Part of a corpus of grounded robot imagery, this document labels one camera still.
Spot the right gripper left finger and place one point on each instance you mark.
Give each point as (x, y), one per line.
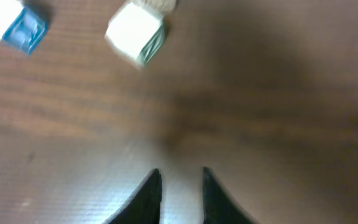
(144, 205)

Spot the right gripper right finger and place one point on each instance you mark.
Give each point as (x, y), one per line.
(217, 206)

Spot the white block centre right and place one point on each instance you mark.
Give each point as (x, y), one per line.
(136, 31)

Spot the tan block red side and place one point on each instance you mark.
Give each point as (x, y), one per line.
(164, 6)

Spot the umbrella blue edged block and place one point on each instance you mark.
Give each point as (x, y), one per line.
(21, 27)

